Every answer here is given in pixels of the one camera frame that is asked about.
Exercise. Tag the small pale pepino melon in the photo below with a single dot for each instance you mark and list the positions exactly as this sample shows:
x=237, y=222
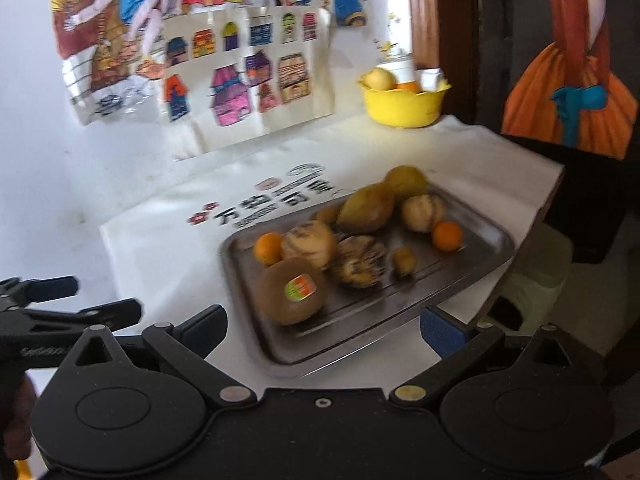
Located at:
x=422, y=212

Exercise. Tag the large striped pepino melon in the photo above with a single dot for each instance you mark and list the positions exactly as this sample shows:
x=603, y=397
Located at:
x=310, y=247

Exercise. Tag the white plastic bin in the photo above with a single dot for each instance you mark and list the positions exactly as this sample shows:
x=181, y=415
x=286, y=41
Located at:
x=540, y=270

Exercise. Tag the yellow plastic bowl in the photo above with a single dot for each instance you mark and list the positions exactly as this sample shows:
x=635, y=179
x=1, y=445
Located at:
x=400, y=107

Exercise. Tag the yellow pear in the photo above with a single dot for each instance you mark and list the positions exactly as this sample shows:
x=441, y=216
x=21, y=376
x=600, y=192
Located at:
x=379, y=80

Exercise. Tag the brown kiwi with sticker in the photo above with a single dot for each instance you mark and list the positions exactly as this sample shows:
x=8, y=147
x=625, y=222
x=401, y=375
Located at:
x=280, y=302

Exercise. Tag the large green mango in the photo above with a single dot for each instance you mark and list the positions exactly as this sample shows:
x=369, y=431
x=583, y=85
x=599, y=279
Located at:
x=365, y=210

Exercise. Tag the white jar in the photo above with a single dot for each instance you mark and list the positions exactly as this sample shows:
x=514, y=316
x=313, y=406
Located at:
x=400, y=67

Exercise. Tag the small green mango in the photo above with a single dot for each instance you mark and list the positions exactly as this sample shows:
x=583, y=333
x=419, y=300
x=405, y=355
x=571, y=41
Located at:
x=405, y=180

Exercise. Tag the dark striped pepino melon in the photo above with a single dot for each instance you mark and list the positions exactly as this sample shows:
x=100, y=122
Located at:
x=357, y=262

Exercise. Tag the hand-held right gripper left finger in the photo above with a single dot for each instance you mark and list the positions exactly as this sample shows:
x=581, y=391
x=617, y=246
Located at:
x=205, y=327

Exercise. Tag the white paper roll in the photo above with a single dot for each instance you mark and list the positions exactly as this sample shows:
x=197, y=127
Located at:
x=431, y=80

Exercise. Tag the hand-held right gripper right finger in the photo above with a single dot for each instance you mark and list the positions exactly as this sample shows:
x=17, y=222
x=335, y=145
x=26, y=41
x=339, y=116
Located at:
x=442, y=330

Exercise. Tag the orange ribbed cup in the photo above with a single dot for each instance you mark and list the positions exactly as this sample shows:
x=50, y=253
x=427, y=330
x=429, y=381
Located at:
x=407, y=88

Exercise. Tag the yellow flower sprig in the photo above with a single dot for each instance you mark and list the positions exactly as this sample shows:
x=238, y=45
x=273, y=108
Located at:
x=385, y=46

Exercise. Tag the coloured houses drawing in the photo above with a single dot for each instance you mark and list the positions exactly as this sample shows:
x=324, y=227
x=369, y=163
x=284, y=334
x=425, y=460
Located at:
x=250, y=127

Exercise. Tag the small brown longan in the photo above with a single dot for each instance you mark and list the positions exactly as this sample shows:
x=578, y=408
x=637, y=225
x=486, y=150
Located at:
x=403, y=261
x=327, y=215

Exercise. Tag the small orange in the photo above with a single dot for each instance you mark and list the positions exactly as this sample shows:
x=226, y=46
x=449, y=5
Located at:
x=446, y=236
x=267, y=248

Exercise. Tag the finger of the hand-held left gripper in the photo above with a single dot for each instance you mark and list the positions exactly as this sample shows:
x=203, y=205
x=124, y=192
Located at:
x=50, y=289
x=120, y=312

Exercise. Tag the brown wooden door frame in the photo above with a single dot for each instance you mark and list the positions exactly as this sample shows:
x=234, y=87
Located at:
x=425, y=10

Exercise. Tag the white printed table cloth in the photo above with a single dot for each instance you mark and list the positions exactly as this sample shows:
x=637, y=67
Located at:
x=175, y=240

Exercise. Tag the metal tray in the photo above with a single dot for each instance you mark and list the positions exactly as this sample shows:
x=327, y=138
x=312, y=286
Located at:
x=425, y=285

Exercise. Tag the orange dress painting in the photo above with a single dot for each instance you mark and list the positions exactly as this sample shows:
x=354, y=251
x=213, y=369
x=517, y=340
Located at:
x=565, y=75

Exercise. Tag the drawing with yellow fan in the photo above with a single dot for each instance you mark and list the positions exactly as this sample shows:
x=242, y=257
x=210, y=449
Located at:
x=80, y=35

